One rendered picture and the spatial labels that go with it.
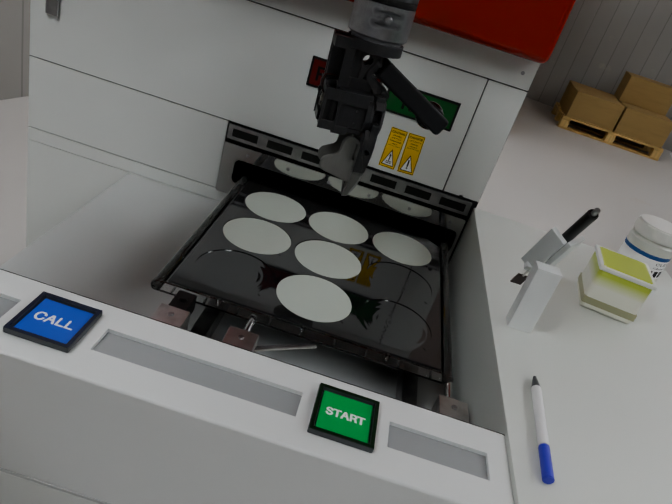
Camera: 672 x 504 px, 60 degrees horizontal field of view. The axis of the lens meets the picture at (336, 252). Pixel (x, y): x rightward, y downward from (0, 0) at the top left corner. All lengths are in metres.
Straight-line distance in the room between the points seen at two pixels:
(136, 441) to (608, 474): 0.41
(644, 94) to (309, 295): 7.33
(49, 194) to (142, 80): 0.32
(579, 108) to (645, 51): 1.46
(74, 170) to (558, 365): 0.90
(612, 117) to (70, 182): 6.80
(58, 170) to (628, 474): 1.03
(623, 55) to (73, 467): 8.27
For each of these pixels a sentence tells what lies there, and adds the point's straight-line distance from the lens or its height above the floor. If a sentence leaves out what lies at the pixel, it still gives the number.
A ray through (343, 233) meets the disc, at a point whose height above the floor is 0.90.
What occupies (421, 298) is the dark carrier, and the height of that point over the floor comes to 0.90.
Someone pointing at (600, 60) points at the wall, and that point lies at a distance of 8.54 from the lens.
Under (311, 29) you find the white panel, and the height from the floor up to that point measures 1.16.
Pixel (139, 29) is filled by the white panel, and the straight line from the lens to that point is 1.06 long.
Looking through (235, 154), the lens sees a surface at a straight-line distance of 1.04.
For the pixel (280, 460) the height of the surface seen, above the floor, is 0.94.
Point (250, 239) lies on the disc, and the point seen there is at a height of 0.90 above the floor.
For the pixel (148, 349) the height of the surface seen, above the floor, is 0.96.
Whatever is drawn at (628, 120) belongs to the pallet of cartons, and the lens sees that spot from 7.55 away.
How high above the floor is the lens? 1.31
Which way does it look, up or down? 29 degrees down
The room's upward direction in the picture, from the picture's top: 18 degrees clockwise
